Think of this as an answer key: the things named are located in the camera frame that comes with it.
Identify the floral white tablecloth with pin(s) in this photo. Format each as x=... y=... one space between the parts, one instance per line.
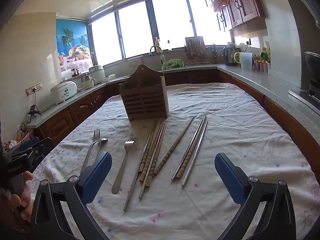
x=225 y=135

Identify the large kitchen window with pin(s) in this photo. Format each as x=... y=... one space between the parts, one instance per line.
x=135 y=30

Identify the wall socket strip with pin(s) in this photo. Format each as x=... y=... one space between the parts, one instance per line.
x=33 y=88

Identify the wooden utensil holder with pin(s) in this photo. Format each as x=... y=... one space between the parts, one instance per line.
x=145 y=100

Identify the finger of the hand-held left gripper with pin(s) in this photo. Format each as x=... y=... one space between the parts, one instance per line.
x=44 y=146
x=25 y=144

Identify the wooden cutting board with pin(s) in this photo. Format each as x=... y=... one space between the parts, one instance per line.
x=195 y=42

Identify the metal spoon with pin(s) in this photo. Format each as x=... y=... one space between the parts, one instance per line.
x=102 y=140

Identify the person's left hand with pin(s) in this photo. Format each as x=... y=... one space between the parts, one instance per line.
x=25 y=200

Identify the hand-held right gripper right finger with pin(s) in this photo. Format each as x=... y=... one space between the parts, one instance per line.
x=230 y=177

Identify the grey kitchen countertop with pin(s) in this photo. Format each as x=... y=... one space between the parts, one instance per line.
x=270 y=87

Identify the wooden cabinets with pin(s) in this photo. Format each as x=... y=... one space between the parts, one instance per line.
x=240 y=5
x=82 y=107

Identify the wooden chopstick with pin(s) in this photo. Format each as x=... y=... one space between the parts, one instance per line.
x=146 y=172
x=150 y=177
x=170 y=152
x=143 y=163
x=190 y=150

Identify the green colander with vegetables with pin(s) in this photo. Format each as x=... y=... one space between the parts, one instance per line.
x=175 y=65

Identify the metal chopstick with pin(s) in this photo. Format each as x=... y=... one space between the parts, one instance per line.
x=193 y=160
x=186 y=152
x=142 y=193
x=130 y=195

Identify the stainless steel stove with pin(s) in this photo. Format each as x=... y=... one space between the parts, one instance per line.
x=307 y=98

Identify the metal cooking pot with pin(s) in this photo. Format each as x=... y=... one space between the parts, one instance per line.
x=312 y=65

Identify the kitchen faucet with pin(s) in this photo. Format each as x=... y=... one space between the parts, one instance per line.
x=161 y=58

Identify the white bowl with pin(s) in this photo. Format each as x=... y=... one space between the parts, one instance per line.
x=105 y=79
x=111 y=76

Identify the metal fork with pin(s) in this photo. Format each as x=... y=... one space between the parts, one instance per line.
x=96 y=136
x=122 y=165

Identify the wall socket with plug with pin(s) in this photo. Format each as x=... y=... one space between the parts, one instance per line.
x=248 y=42

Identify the white blender jug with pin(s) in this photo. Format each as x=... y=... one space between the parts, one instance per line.
x=87 y=82

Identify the wooden upper cabinets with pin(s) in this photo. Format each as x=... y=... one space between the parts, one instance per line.
x=240 y=5

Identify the row of spice jars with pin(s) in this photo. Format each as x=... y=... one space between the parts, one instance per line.
x=261 y=66

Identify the white plastic jug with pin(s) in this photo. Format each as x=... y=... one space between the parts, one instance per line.
x=247 y=61

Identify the green cup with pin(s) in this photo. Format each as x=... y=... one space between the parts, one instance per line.
x=236 y=58

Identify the tropical fruit wall poster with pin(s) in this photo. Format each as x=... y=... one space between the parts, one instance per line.
x=72 y=42

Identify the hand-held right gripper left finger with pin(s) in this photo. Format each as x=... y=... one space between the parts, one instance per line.
x=97 y=177

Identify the steel electric kettle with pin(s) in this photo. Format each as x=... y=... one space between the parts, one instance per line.
x=228 y=56

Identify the knife block with scissors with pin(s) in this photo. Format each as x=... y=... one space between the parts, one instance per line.
x=214 y=55

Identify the yellow soap bottle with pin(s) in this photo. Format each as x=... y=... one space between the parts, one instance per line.
x=157 y=46

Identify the dark teapot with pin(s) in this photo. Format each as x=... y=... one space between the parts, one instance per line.
x=75 y=72

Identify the white rice cooker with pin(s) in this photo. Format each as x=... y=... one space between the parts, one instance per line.
x=63 y=90

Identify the wooden lower cabinets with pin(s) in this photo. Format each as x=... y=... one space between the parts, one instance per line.
x=82 y=107

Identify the group of condiment bottles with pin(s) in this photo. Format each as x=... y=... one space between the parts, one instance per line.
x=264 y=53

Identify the large white steamer pot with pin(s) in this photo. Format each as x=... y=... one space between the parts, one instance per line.
x=97 y=72

